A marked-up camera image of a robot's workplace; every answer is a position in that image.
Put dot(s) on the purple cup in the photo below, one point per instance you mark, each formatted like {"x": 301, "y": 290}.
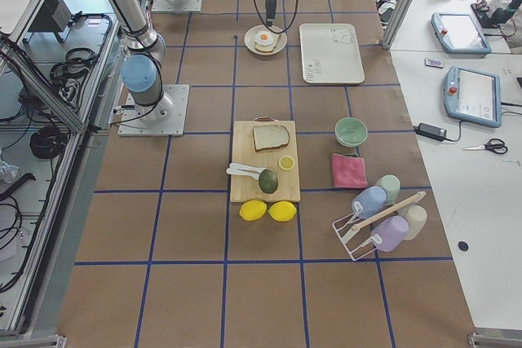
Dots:
{"x": 389, "y": 233}

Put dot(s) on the wooden cutting board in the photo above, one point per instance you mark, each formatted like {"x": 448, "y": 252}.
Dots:
{"x": 244, "y": 188}

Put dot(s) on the green bowl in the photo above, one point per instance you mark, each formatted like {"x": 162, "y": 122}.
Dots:
{"x": 350, "y": 132}

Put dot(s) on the lemon slice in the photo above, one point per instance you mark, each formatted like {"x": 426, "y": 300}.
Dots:
{"x": 286, "y": 162}

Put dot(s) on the green cup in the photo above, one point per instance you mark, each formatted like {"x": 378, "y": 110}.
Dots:
{"x": 391, "y": 185}

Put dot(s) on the green avocado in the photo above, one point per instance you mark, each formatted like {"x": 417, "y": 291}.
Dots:
{"x": 268, "y": 181}

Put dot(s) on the cream round plate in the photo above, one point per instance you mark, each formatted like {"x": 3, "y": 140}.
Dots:
{"x": 249, "y": 39}

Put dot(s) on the teach pendant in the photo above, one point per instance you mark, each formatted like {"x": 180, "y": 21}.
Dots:
{"x": 473, "y": 96}
{"x": 460, "y": 34}

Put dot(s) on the black power adapter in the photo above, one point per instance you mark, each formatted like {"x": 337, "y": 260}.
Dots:
{"x": 432, "y": 132}

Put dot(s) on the beige cup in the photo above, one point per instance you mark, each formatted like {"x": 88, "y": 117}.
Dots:
{"x": 416, "y": 217}

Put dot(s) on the far teach pendant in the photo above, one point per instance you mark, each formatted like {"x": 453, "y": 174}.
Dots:
{"x": 460, "y": 34}

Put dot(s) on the bottom bread slice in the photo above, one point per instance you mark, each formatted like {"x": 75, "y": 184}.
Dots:
{"x": 269, "y": 50}

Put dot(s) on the white wire cup rack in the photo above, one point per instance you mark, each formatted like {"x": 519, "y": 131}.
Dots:
{"x": 354, "y": 234}

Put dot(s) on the right whole lemon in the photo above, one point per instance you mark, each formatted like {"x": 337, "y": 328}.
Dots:
{"x": 282, "y": 211}

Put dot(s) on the fried egg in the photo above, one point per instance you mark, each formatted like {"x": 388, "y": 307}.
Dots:
{"x": 263, "y": 39}

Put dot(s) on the white bread slice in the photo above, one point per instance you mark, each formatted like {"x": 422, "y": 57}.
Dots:
{"x": 270, "y": 137}

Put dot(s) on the whole lemon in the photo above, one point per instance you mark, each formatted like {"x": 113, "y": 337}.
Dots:
{"x": 282, "y": 211}
{"x": 252, "y": 210}

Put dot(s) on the pink cloth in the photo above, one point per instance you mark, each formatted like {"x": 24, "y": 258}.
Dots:
{"x": 348, "y": 171}

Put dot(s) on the left whole lemon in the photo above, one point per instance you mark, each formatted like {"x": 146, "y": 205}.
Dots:
{"x": 252, "y": 210}

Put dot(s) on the near teach pendant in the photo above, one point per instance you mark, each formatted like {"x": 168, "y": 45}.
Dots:
{"x": 473, "y": 96}

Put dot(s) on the blue cup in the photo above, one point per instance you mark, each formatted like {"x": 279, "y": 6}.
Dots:
{"x": 369, "y": 202}

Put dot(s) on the black scissors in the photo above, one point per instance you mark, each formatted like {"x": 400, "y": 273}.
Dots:
{"x": 494, "y": 145}

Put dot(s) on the cream bear tray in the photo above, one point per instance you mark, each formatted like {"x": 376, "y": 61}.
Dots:
{"x": 330, "y": 54}

